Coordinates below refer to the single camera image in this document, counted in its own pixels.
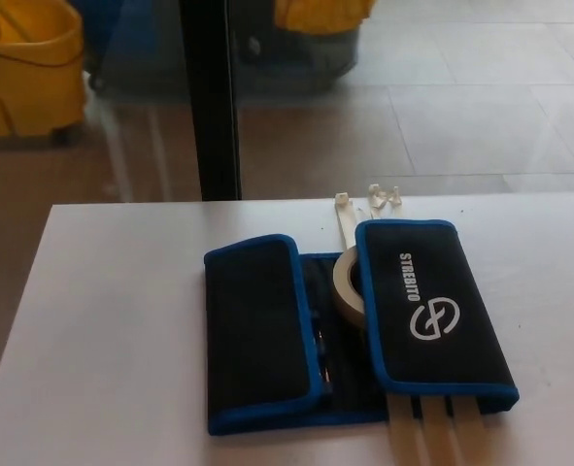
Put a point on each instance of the black blue-trimmed Strebito toolkit case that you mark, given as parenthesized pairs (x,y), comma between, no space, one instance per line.
(257,315)

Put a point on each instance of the beige masking tape roll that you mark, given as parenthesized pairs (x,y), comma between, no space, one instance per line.
(343,297)

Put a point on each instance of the silver screwdriver bit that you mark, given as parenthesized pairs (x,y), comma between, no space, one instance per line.
(323,359)

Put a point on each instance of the grey janitor cart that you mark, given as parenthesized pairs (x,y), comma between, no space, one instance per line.
(296,58)

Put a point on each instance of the yellow bag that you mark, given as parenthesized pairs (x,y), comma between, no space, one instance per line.
(315,12)

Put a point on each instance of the yellow mop bucket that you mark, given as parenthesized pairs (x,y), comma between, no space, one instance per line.
(29,73)

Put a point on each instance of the black vertical window post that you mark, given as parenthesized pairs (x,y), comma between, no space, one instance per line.
(213,97)

